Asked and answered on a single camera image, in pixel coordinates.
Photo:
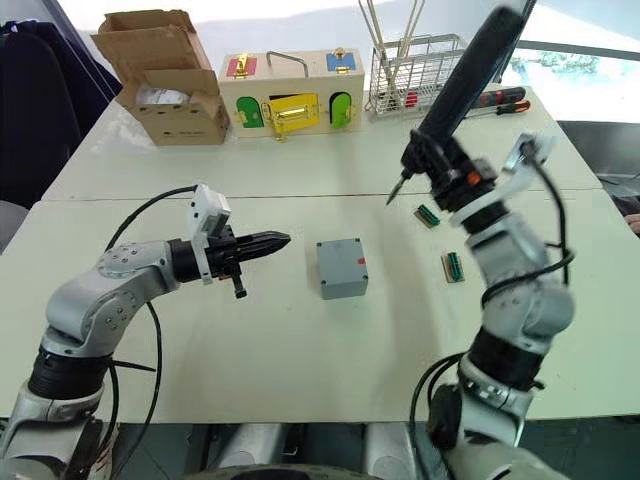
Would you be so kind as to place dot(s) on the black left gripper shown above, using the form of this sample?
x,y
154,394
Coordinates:
x,y
222,257

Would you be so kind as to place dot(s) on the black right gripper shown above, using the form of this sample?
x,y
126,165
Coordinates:
x,y
467,182

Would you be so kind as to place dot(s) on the grey box lid red mark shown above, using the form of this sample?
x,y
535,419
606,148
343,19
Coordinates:
x,y
341,260

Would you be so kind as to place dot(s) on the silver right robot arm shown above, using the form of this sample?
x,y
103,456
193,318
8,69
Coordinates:
x,y
520,300

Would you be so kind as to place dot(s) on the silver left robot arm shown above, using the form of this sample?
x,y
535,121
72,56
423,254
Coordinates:
x,y
100,300

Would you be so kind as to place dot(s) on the green screw holder on cardboard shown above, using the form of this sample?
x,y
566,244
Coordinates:
x,y
426,216
453,268

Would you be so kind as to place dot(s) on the yellow toy box door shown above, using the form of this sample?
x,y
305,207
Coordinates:
x,y
292,112

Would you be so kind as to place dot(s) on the open brown cardboard box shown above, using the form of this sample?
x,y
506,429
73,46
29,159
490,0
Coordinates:
x,y
170,115

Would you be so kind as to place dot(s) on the wooden latch toy box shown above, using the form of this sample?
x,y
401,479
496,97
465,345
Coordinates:
x,y
295,85

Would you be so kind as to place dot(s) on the small red item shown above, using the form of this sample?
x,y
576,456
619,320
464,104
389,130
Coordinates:
x,y
411,100

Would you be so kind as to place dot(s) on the green arched toy door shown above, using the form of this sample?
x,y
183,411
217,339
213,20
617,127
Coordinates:
x,y
248,111
342,110

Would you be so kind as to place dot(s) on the thin metal rod pair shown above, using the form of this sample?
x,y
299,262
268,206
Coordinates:
x,y
372,45
412,25

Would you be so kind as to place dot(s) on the white plastic bag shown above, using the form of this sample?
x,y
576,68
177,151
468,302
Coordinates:
x,y
160,95

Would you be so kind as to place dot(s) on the black office chair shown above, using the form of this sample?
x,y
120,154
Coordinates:
x,y
35,115

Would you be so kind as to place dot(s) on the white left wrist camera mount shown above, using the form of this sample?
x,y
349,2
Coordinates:
x,y
207,210

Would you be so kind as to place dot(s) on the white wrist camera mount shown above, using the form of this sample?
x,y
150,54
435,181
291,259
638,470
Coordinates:
x,y
207,210
525,170

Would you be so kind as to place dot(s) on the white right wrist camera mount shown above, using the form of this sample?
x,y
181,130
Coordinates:
x,y
525,170

